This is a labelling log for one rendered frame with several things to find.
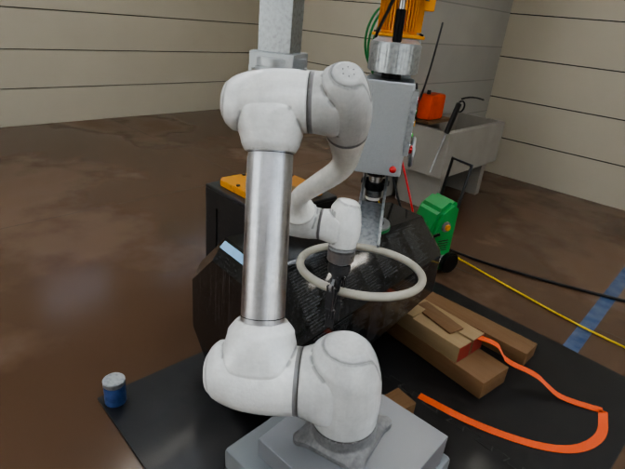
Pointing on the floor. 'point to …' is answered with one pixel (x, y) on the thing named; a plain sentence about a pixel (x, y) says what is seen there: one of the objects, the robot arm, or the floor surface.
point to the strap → (529, 439)
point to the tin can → (114, 390)
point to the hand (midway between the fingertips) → (332, 314)
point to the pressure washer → (444, 219)
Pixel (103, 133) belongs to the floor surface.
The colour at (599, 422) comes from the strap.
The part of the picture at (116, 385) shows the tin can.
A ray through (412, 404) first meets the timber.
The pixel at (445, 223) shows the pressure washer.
